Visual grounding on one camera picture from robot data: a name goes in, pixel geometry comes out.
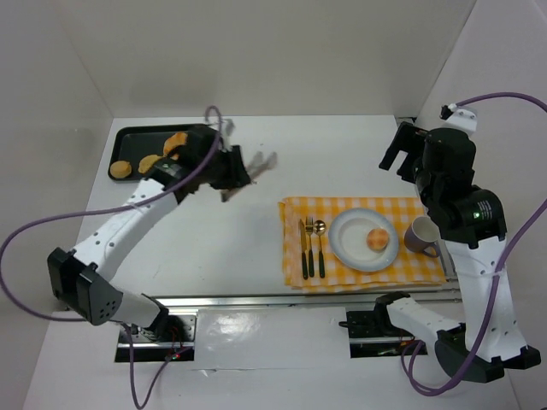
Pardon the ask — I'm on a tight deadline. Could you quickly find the small glazed donut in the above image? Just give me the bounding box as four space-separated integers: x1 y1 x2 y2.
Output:
366 227 390 252

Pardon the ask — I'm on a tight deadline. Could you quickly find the toasted bread slice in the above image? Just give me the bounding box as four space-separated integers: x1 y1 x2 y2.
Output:
138 155 162 175

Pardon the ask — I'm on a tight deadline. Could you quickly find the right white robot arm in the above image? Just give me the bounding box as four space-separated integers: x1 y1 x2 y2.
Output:
374 102 541 389

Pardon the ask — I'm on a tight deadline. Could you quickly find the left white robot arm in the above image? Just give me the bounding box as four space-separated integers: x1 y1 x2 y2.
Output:
47 125 277 340

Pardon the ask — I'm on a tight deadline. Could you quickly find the large twisted donut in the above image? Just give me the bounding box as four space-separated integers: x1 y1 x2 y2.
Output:
163 132 188 156

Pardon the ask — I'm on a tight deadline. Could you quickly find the white ceramic plate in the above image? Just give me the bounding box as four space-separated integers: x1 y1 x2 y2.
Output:
327 208 399 272

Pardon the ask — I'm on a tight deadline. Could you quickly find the black baking tray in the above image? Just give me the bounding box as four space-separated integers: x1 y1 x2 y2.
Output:
107 123 208 183

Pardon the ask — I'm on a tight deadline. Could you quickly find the small round bun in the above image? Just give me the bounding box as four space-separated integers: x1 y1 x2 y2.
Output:
109 161 132 179

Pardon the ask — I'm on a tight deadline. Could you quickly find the gold knife black handle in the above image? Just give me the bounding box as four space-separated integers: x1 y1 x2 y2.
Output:
298 220 309 280

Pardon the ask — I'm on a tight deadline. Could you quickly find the gold fork black handle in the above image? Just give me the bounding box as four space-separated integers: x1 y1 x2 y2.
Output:
305 216 315 278

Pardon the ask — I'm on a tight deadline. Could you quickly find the gold spoon black handle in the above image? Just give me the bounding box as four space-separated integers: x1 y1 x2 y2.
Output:
314 220 326 278

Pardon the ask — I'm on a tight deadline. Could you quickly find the aluminium rail front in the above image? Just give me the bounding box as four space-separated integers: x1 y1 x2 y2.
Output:
156 281 462 309

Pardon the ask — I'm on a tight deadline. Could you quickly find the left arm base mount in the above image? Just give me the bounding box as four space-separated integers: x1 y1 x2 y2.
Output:
115 310 197 363

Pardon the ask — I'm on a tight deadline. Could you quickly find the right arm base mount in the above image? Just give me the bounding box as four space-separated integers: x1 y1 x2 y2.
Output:
338 311 415 359

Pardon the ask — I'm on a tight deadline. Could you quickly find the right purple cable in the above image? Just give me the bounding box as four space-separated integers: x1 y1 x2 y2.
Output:
399 91 547 396

